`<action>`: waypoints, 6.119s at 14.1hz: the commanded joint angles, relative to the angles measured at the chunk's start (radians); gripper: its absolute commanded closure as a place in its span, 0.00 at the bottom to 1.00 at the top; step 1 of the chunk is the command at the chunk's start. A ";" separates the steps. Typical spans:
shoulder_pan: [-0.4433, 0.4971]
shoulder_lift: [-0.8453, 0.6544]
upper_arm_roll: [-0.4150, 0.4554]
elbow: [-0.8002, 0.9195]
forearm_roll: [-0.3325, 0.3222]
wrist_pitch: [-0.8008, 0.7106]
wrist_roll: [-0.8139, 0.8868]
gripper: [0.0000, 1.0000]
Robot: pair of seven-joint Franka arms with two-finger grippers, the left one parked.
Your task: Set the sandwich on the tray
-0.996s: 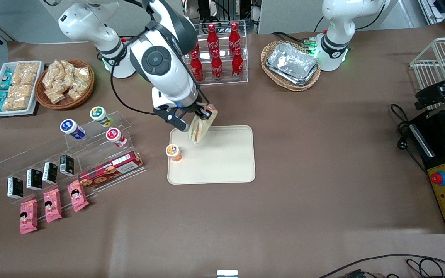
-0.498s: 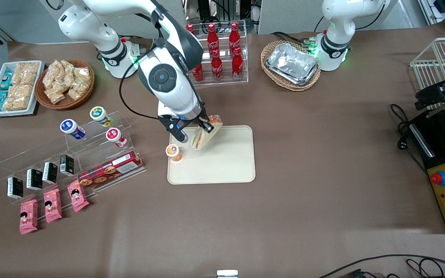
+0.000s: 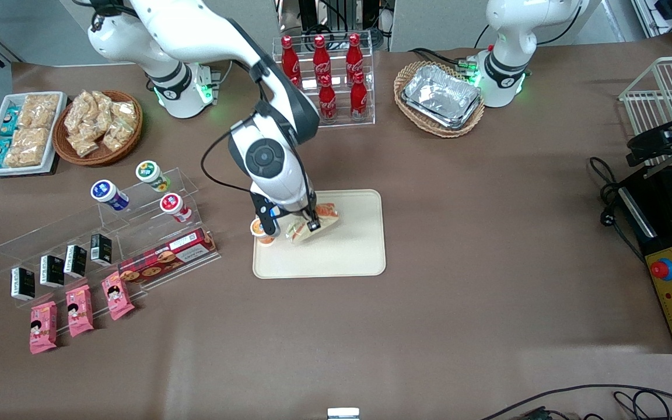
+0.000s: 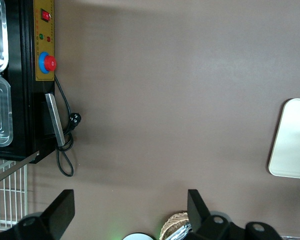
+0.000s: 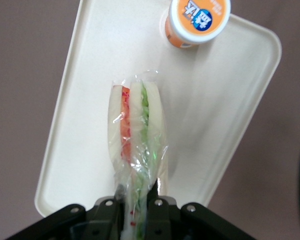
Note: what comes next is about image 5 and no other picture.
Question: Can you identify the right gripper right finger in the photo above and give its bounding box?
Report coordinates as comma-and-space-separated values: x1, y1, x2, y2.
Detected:
145, 179, 178, 240

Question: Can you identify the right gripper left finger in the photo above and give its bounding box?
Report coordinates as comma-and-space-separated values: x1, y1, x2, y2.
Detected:
86, 184, 126, 240

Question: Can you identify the orange yogurt cup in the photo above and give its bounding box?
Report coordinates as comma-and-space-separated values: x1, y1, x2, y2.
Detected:
164, 0, 232, 49

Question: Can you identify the beige plastic serving tray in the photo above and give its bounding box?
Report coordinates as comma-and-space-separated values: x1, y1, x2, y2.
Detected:
34, 0, 283, 218

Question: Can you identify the plastic triangle sandwich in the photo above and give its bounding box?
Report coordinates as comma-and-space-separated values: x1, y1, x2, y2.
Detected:
107, 69, 170, 240

